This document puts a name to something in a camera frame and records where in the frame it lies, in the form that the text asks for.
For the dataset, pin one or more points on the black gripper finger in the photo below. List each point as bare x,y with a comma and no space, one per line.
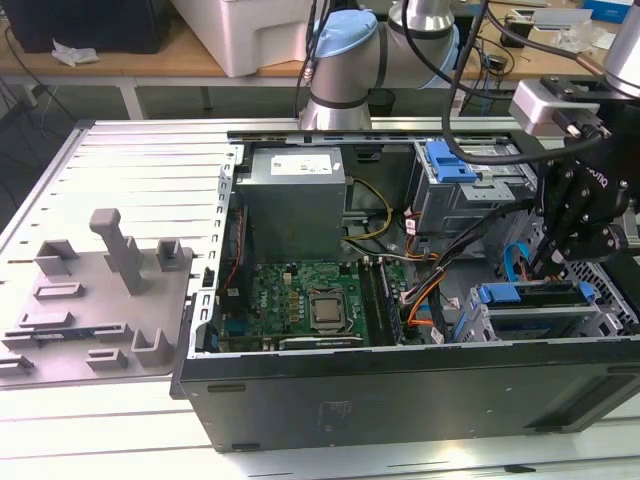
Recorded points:
595,247
555,200

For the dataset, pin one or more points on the hard disk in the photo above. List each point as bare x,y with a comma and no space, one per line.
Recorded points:
505,292

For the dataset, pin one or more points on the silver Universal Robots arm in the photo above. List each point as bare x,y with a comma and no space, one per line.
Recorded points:
350,75

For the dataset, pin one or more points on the grey metal disk bay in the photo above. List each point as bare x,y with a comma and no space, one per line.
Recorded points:
607,325

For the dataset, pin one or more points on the grey optical drive cage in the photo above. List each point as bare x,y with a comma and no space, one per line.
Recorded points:
450,205

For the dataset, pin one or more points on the blue drive latch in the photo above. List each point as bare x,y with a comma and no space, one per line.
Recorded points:
450,165

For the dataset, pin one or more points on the wooden desk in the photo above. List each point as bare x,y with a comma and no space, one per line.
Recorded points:
125,60
550,65

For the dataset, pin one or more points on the clear plastic bag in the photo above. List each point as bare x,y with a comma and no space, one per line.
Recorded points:
580,37

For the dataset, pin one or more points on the small black box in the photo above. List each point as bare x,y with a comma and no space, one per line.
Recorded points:
515,31

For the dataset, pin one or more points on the blue cardboard box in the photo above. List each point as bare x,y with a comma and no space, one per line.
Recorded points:
607,10

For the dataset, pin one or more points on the black RAM slot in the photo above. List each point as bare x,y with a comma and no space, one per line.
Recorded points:
390,305
371,300

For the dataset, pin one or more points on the black PC case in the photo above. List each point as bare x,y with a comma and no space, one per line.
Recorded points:
400,400

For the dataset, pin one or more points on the silver CPU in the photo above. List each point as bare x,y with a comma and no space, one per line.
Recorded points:
327,310

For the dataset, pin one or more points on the CPU socket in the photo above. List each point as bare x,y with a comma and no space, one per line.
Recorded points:
327,328

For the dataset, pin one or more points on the grey power supply unit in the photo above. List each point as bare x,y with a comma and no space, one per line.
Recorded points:
290,215

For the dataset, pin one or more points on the black graphics card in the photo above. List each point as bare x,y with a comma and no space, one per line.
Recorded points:
320,343

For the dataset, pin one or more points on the green motherboard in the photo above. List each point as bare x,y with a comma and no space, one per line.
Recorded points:
280,280

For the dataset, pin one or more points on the white foam box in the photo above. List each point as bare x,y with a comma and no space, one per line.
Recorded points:
240,35

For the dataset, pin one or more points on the grey parts rack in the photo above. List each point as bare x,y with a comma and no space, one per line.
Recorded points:
100,310

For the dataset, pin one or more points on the large black box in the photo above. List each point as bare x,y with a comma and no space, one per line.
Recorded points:
90,25

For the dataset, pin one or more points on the crumpled white paper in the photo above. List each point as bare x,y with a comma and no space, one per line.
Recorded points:
75,52

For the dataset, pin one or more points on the RAM stick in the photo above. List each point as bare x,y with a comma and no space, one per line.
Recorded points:
50,336

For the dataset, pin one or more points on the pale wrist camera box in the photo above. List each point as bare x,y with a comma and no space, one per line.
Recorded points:
535,105

